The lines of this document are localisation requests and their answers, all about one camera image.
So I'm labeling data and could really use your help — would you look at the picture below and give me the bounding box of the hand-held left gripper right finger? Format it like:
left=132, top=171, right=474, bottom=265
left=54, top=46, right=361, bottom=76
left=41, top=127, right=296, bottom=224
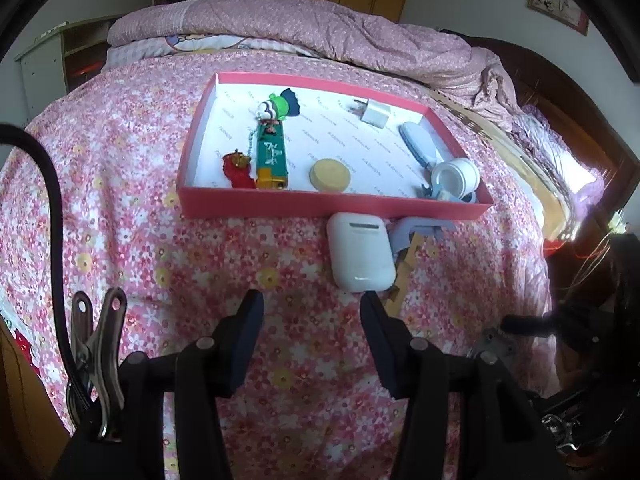
left=360, top=291, right=566, bottom=480

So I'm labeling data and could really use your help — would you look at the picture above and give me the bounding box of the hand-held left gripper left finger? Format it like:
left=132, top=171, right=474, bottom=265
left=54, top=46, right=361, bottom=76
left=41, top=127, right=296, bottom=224
left=120, top=288, right=265, bottom=480

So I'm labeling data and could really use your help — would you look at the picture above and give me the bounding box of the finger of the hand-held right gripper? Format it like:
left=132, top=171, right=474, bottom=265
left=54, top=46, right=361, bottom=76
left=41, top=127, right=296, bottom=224
left=501, top=311, right=567, bottom=339

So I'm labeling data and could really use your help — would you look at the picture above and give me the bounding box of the white earbuds case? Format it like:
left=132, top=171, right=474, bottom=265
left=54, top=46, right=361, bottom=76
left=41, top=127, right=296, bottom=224
left=326, top=212, right=397, bottom=293

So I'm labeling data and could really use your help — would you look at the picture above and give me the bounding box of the red shallow cardboard box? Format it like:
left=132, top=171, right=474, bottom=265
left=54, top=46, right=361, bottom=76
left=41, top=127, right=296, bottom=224
left=176, top=72, right=495, bottom=221

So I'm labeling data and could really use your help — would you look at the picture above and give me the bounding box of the red keychain charm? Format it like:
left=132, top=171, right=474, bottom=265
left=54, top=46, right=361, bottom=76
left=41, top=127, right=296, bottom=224
left=222, top=151, right=254, bottom=190

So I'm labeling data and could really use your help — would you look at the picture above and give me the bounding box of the white pill bottle orange label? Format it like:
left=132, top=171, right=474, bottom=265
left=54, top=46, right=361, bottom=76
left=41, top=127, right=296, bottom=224
left=430, top=157, right=481, bottom=196

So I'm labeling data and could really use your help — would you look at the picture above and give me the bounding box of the round wooden disc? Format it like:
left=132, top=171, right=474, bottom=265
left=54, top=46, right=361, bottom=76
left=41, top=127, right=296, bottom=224
left=309, top=158, right=354, bottom=192

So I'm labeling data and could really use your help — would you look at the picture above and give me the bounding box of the teal cartoon print lighter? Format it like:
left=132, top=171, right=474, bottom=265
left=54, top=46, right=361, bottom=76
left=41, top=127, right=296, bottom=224
left=255, top=119, right=291, bottom=191

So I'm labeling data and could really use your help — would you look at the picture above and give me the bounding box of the pale blue oblong case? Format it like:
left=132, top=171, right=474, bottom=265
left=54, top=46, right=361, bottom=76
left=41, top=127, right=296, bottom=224
left=398, top=121, right=442, bottom=168

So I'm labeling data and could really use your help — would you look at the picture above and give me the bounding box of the cartoon figure keychain green hat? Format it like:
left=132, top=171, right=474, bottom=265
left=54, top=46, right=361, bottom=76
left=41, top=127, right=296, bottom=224
left=239, top=88, right=301, bottom=158

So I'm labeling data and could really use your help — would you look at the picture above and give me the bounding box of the white charger plug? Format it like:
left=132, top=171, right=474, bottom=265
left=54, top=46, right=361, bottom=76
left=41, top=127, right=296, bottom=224
left=348, top=99, right=390, bottom=128

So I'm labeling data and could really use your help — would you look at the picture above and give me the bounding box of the wooden puzzle block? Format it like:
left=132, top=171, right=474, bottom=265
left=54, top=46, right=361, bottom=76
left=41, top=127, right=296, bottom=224
left=385, top=242, right=426, bottom=318

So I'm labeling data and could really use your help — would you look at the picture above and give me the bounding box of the silver metal clip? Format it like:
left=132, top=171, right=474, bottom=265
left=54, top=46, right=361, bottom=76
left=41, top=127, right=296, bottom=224
left=67, top=287, right=128, bottom=443

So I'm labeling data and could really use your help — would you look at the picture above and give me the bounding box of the woven bamboo mat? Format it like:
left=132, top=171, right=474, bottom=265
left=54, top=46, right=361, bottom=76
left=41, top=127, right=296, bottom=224
left=430, top=87, right=586, bottom=246

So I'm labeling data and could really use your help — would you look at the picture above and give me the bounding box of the lilac cloth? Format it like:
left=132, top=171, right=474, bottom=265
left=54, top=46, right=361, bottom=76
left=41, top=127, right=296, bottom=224
left=515, top=105, right=606, bottom=206

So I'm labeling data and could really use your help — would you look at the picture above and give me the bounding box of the pink floral bedsheet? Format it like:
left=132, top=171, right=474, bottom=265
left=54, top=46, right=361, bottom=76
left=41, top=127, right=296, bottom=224
left=0, top=50, right=556, bottom=480

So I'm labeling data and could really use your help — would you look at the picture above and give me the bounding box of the dark wooden headboard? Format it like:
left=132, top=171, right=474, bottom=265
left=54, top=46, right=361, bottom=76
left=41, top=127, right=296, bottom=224
left=440, top=30, right=640, bottom=241

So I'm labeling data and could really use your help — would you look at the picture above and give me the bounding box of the brown wooden furniture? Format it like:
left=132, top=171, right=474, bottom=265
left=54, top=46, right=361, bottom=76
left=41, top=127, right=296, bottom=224
left=0, top=317, right=71, bottom=466

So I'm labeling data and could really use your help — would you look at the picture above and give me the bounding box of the cartoon print pillow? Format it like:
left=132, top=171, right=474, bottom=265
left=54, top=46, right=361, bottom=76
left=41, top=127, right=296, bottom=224
left=160, top=32, right=301, bottom=57

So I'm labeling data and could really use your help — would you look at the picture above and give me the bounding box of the mauve floral quilt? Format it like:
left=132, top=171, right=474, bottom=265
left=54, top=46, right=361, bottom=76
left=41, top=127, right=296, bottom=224
left=107, top=0, right=521, bottom=116

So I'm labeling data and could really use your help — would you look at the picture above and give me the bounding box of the pale wooden nightstand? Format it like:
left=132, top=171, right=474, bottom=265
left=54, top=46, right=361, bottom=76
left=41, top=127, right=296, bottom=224
left=14, top=15, right=121, bottom=111

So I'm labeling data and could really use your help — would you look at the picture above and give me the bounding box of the black cable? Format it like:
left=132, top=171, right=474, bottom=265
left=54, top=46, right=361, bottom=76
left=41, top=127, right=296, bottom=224
left=0, top=122, right=96, bottom=411

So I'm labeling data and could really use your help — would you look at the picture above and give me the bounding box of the framed wall picture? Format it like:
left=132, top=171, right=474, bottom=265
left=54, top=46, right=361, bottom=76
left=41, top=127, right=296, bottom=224
left=527, top=0, right=591, bottom=37

